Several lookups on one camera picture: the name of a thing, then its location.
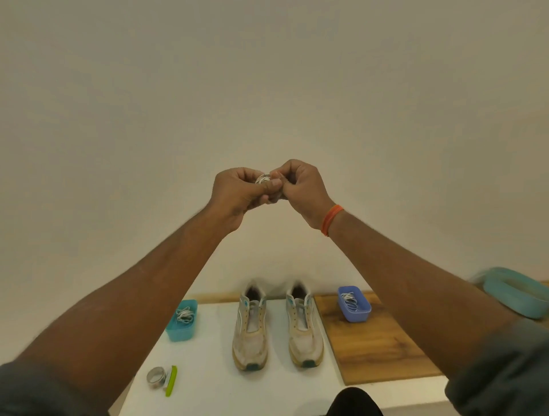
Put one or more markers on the black trousers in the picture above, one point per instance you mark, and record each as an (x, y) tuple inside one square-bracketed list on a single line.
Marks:
[(354, 405)]

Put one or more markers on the grey tape roll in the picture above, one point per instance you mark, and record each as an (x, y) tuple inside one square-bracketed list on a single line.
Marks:
[(153, 383)]

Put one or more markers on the person's left hand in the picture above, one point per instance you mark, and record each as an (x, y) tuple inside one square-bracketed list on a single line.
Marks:
[(233, 193)]

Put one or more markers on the orange thread wristband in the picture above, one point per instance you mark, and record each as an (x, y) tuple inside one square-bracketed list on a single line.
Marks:
[(331, 219)]

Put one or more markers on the person's right hand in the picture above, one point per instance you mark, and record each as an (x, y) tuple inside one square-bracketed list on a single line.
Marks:
[(306, 188)]

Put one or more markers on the green utility cutter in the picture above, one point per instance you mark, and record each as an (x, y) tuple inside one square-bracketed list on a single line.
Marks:
[(171, 381)]

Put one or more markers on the large teal basin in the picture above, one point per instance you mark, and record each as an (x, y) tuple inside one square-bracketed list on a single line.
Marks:
[(523, 300)]

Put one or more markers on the person's right forearm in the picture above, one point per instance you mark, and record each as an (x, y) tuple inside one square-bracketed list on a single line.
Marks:
[(420, 295)]

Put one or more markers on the worn white sneaker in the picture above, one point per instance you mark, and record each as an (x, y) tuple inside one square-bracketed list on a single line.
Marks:
[(306, 345), (251, 347)]

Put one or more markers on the blue plastic container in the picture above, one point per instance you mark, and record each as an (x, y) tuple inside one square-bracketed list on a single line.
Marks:
[(362, 315)]

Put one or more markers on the teal plastic container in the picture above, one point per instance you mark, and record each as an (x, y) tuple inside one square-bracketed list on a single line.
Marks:
[(178, 334)]

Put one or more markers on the white lace of sneaker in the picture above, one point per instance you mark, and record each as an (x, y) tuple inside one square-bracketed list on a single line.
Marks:
[(349, 300)]

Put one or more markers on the person's left forearm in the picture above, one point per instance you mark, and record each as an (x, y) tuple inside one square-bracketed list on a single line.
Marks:
[(128, 304)]

